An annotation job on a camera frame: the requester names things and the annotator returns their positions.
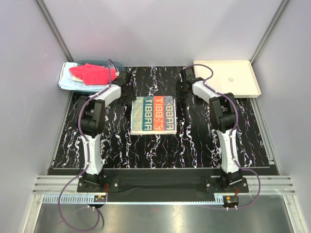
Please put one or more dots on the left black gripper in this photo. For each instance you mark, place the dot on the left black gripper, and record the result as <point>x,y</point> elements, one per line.
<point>131,97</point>

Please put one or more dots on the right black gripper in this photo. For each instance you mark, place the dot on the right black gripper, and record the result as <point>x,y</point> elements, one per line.
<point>180,96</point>

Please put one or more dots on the colourful bear print towel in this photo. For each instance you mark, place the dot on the colourful bear print towel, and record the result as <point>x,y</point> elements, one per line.
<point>153,115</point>

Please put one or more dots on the red towel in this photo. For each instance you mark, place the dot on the red towel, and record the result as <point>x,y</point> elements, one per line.
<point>93,74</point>

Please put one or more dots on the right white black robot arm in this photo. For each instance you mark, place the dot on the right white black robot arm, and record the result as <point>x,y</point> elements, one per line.
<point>223,117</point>

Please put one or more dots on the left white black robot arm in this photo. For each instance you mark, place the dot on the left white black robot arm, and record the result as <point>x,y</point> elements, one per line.
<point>90,121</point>

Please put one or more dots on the teal plastic basket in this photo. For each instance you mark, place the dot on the teal plastic basket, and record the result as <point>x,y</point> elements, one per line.
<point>109,64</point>

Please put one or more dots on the black marble pattern mat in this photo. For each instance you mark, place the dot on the black marble pattern mat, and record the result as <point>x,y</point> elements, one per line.
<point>195,145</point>

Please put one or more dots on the cream plastic tray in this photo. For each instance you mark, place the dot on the cream plastic tray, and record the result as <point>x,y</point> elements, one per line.
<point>235,76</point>

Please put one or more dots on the light blue towel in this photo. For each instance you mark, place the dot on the light blue towel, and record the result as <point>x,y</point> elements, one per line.
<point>69,82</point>

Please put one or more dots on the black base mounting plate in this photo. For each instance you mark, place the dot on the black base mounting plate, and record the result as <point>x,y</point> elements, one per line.
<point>210,180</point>

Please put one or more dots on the left aluminium frame post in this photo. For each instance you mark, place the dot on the left aluminium frame post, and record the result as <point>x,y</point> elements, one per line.
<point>54,29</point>

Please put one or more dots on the aluminium frame post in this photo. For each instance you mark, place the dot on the aluminium frame post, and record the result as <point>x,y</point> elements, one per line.
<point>54,29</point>
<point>269,30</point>

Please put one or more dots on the aluminium rail with slots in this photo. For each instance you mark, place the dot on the aluminium rail with slots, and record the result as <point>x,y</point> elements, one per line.
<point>63,189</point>

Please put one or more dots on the right aluminium frame post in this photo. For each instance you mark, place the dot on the right aluminium frame post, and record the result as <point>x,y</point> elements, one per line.
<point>269,30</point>

